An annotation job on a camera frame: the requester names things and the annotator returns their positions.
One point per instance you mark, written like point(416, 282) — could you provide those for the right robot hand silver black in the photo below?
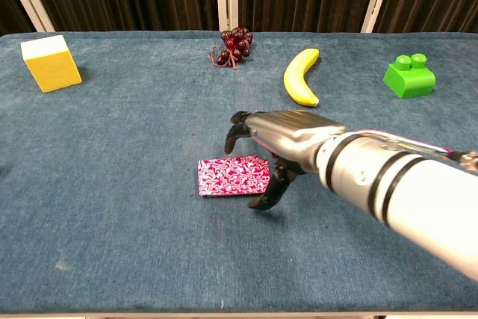
point(291, 132)

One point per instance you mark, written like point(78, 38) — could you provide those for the pink patterned square pad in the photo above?
point(233, 176)

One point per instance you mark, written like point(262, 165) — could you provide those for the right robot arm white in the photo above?
point(411, 192)

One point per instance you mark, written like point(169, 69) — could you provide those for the yellow banana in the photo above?
point(298, 80)

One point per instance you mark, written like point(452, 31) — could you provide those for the dark red grape bunch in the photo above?
point(234, 45)

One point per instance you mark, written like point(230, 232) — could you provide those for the green toy building block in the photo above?
point(409, 80)

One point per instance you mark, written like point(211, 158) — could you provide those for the blue felt table cloth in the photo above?
point(112, 184)

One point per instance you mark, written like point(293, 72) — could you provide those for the yellow foam cube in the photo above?
point(50, 67)

